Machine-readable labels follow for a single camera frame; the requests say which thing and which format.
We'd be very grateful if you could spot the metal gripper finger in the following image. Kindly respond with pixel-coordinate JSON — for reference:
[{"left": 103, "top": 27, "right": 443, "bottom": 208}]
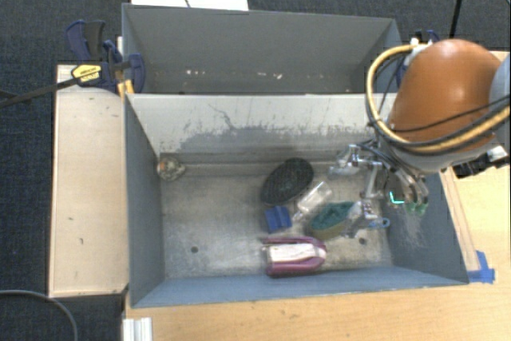
[
  {"left": 345, "top": 200, "right": 380, "bottom": 239},
  {"left": 327, "top": 145, "right": 370, "bottom": 178}
]

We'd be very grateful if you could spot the blue ridged block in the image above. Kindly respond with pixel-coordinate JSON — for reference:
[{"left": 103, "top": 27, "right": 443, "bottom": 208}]
[{"left": 263, "top": 204, "right": 292, "bottom": 234}]

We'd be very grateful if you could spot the black round mesh disc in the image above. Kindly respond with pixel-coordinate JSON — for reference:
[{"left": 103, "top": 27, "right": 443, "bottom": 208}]
[{"left": 259, "top": 157, "right": 315, "bottom": 207}]

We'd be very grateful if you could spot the clear plastic bottle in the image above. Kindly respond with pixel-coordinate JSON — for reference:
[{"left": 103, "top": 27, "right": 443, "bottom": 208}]
[{"left": 291, "top": 180, "right": 334, "bottom": 224}]

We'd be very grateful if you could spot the grey lumpy stone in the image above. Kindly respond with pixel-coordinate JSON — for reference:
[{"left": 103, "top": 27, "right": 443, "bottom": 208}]
[{"left": 156, "top": 156, "right": 187, "bottom": 182}]

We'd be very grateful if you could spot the pale wood board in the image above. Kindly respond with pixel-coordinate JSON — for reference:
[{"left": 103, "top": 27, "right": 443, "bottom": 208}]
[{"left": 48, "top": 64, "right": 131, "bottom": 299}]

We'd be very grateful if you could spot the grey metal bin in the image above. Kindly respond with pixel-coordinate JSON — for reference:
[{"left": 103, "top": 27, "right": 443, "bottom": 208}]
[{"left": 121, "top": 2, "right": 470, "bottom": 309}]

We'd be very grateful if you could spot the black cylinder on white bracket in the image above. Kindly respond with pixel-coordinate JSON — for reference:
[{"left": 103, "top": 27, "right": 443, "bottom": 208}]
[{"left": 454, "top": 146, "right": 509, "bottom": 179}]

